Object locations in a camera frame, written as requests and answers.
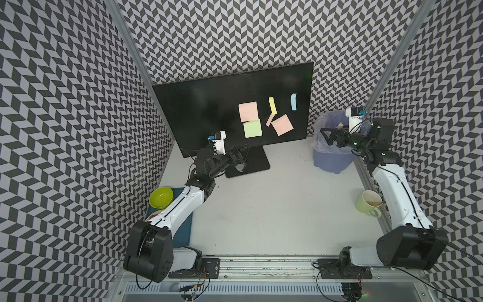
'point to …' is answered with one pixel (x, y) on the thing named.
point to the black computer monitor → (197, 107)
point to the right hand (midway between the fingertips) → (329, 131)
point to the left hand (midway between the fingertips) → (243, 147)
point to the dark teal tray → (182, 236)
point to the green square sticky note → (253, 128)
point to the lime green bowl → (161, 197)
